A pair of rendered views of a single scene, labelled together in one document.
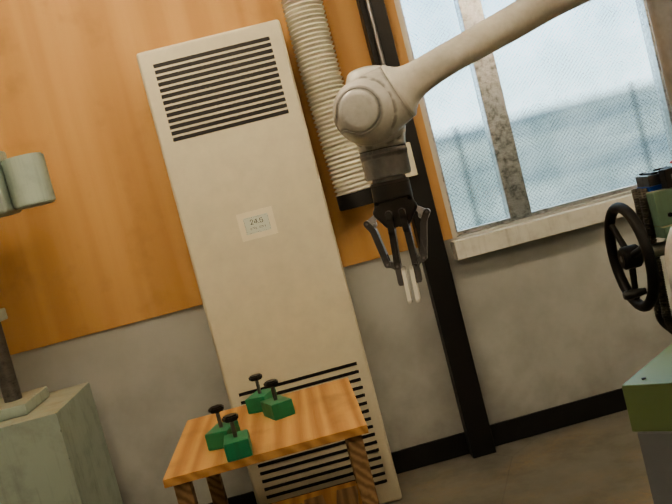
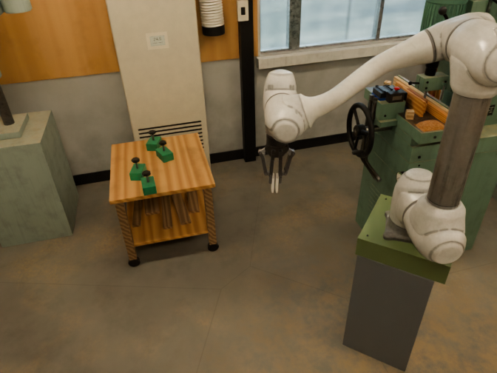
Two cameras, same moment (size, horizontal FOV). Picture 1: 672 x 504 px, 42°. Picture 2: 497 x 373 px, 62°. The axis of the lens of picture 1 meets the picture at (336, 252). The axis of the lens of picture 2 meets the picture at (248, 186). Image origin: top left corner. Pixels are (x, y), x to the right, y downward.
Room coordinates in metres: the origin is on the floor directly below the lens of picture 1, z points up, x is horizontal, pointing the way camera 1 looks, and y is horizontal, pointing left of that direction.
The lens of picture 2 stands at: (0.44, 0.20, 1.81)
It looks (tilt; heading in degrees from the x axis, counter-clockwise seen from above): 34 degrees down; 350
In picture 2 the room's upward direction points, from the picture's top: 2 degrees counter-clockwise
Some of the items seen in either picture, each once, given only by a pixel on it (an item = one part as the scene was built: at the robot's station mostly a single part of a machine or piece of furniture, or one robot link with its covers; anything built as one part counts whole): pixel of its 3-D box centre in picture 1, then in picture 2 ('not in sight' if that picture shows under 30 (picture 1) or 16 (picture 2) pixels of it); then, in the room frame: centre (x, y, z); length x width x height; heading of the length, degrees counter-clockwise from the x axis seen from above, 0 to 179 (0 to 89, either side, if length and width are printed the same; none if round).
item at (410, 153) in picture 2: not in sight; (437, 129); (2.24, -1.19, 0.76); 0.57 x 0.45 x 0.09; 91
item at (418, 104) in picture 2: not in sight; (411, 101); (2.24, -1.00, 0.94); 0.21 x 0.01 x 0.08; 1
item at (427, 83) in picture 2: not in sight; (431, 83); (2.24, -1.09, 1.03); 0.14 x 0.07 x 0.09; 91
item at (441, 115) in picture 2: not in sight; (427, 106); (2.21, -1.07, 0.92); 0.62 x 0.02 x 0.04; 1
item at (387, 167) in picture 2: not in sight; (421, 189); (2.24, -1.19, 0.36); 0.58 x 0.45 x 0.71; 91
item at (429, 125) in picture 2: not in sight; (430, 123); (2.03, -0.99, 0.91); 0.12 x 0.09 x 0.03; 91
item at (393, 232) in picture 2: not in sight; (413, 224); (1.57, -0.68, 0.72); 0.22 x 0.18 x 0.06; 60
